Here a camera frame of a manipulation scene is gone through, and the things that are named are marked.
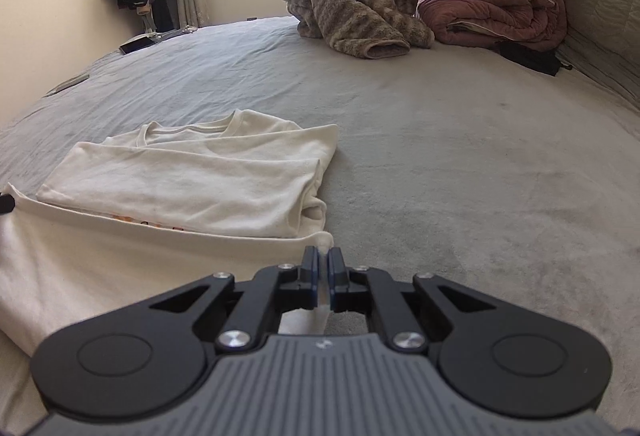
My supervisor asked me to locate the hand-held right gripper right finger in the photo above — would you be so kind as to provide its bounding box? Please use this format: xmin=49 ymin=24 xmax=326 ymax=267
xmin=326 ymin=247 xmax=493 ymax=353

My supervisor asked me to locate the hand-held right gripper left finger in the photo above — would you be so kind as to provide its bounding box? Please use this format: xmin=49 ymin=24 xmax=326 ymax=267
xmin=149 ymin=246 xmax=321 ymax=351

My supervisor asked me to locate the white printed sweatshirt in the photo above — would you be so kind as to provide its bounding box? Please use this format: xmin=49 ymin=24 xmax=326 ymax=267
xmin=0 ymin=110 xmax=340 ymax=422

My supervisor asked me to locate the dark flat remote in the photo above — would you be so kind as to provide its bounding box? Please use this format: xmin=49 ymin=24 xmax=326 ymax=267
xmin=46 ymin=74 xmax=90 ymax=96

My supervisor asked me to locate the grey bed blanket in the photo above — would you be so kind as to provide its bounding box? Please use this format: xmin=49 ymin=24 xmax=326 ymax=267
xmin=0 ymin=14 xmax=640 ymax=436

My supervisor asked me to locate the black smartphone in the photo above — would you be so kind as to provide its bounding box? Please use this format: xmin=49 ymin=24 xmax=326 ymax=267
xmin=119 ymin=35 xmax=157 ymax=55

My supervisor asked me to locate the brown fleece blanket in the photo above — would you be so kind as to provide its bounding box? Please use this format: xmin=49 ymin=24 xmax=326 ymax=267
xmin=279 ymin=0 xmax=436 ymax=61

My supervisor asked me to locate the black cloth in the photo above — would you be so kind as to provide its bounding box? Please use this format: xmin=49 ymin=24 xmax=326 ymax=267
xmin=495 ymin=40 xmax=573 ymax=77

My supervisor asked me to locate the maroon folded comforter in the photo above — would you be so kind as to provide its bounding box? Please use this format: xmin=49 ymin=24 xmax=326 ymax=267
xmin=416 ymin=0 xmax=568 ymax=52

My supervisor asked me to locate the grey padded headboard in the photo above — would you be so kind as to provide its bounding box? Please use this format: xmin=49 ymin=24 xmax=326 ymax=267
xmin=557 ymin=0 xmax=640 ymax=112

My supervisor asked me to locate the white charging cable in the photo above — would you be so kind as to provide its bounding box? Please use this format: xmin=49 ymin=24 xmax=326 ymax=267
xmin=150 ymin=26 xmax=198 ymax=40

